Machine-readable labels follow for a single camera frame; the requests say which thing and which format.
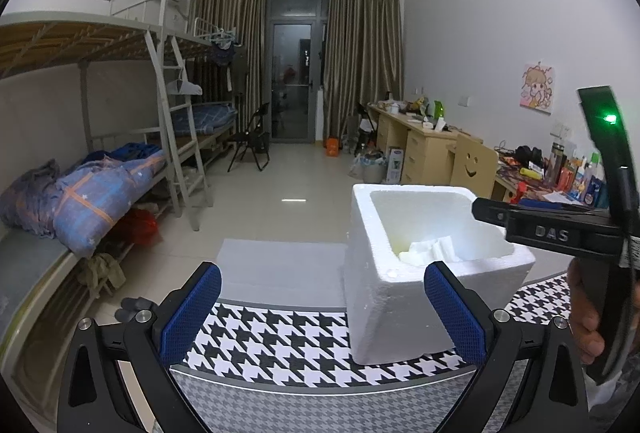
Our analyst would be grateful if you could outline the grey purple bedding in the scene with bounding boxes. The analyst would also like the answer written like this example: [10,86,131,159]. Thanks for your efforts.
[0,159,62,240]

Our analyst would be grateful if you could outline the black headphones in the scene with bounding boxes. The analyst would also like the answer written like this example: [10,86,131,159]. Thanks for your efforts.
[515,145,544,166]

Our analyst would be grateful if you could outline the white clothes hanger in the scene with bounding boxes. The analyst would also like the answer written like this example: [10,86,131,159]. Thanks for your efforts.
[167,63,204,96]

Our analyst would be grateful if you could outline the dark hanging clothes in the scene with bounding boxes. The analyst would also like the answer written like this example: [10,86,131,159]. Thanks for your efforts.
[210,40,236,66]

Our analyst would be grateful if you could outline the plastic bags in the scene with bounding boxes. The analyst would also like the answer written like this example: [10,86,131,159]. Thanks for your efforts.
[350,150,389,184]

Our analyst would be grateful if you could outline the wooden desk with printed mat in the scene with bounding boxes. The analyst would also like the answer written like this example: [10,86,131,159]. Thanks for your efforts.
[492,152,609,210]

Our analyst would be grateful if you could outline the wooden smiley chair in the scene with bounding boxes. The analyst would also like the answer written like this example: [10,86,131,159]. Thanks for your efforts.
[452,133,500,202]

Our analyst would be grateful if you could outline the red bag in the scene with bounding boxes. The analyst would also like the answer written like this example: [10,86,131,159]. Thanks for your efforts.
[117,208,161,247]

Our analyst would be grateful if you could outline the white bed ladder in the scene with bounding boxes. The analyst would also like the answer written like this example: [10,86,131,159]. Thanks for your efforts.
[145,30,214,232]

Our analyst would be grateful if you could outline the brown curtain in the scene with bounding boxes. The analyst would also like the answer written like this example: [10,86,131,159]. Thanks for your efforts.
[187,0,269,144]
[320,0,405,146]

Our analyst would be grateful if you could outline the wooden desk with drawers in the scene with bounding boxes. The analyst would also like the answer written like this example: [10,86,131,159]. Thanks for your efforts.
[367,100,484,186]

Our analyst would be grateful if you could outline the cartoon wall poster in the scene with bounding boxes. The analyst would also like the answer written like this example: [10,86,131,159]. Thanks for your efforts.
[518,61,558,114]

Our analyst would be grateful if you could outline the black folding chair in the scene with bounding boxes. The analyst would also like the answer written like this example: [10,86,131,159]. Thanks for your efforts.
[227,102,272,172]

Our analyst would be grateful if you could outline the houndstooth table cloth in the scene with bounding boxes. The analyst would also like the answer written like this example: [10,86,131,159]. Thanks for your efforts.
[165,272,577,433]

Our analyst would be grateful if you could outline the person's right hand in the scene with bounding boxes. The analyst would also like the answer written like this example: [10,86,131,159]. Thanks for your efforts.
[567,258,606,366]

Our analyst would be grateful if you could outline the glass balcony door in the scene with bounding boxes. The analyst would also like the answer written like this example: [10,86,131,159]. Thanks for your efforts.
[265,0,331,144]

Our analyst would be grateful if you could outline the white foam box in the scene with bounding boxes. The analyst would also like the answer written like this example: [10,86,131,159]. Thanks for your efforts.
[342,183,537,366]

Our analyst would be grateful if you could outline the white and blue carton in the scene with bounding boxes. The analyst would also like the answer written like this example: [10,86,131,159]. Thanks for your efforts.
[387,147,405,184]

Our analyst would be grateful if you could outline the row of toiletry bottles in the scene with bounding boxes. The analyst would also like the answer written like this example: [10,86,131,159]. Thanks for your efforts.
[550,140,609,206]

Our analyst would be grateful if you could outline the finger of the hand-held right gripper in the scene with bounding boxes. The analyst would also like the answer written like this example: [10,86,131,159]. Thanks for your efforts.
[471,198,609,230]

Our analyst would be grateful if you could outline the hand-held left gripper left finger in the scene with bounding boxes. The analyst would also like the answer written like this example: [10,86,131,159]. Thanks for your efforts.
[57,261,223,433]

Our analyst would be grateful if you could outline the beige cloth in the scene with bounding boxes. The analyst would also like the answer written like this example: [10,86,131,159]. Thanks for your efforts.
[77,253,126,299]

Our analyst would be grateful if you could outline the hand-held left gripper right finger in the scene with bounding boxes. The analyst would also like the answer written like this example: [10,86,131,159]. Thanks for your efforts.
[424,261,588,433]

